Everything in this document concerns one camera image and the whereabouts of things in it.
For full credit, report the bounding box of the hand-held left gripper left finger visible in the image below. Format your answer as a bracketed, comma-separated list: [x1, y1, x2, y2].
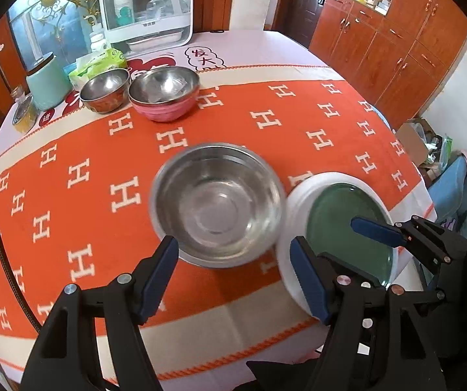
[21, 235, 180, 391]

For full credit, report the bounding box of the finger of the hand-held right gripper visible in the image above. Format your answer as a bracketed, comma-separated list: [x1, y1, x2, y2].
[351, 216, 467, 271]
[404, 288, 448, 306]

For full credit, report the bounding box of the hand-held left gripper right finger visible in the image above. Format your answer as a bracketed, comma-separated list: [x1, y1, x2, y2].
[289, 235, 448, 391]

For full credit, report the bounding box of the large white plate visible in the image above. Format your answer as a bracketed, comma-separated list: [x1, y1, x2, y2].
[276, 172, 401, 318]

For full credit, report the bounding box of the green plate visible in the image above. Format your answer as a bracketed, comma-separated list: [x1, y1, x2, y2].
[306, 183, 395, 290]

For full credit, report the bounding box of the large steel bowl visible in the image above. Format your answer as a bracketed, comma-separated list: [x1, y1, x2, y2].
[149, 143, 288, 269]

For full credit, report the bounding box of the red steel-lined bowl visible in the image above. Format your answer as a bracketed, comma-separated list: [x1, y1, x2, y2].
[79, 68, 132, 115]

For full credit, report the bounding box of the blue printed cushion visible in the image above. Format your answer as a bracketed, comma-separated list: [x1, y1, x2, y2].
[428, 158, 467, 231]

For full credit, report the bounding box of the person's black garment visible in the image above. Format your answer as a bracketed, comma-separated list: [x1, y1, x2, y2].
[233, 358, 324, 391]

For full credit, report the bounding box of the cardboard box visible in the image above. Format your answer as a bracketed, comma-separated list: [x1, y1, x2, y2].
[396, 118, 433, 164]

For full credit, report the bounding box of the orange patterned cloth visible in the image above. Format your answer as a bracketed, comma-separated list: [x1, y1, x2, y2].
[0, 65, 435, 379]

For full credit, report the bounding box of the green plastic packet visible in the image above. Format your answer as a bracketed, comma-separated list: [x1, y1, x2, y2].
[435, 134, 456, 157]

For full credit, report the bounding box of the blue plastic stool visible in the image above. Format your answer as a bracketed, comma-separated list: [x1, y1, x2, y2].
[372, 105, 391, 129]

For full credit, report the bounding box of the yellow jar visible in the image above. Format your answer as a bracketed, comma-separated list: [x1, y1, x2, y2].
[11, 94, 40, 134]

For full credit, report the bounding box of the green tissue pack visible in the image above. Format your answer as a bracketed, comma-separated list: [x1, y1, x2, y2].
[68, 48, 128, 82]

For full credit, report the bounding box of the teal canister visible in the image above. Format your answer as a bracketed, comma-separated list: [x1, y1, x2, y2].
[25, 53, 73, 110]

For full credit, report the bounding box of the dark entry door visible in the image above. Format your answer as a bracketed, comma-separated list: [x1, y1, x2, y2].
[274, 0, 332, 45]

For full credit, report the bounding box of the white bottle sterilizer cabinet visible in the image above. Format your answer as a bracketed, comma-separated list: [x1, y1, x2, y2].
[98, 0, 195, 55]

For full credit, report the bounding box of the white pill bottle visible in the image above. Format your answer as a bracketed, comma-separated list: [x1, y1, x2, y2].
[89, 24, 109, 51]

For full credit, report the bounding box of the white and green bottle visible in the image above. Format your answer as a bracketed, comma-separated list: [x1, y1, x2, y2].
[113, 0, 134, 27]

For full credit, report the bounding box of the glass door with gold ornament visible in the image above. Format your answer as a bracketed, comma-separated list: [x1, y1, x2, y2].
[7, 0, 112, 78]

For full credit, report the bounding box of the black braided cable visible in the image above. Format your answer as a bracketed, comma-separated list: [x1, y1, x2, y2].
[0, 167, 44, 335]

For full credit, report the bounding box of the wooden wall cabinet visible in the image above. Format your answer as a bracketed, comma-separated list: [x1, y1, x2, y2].
[309, 0, 467, 131]

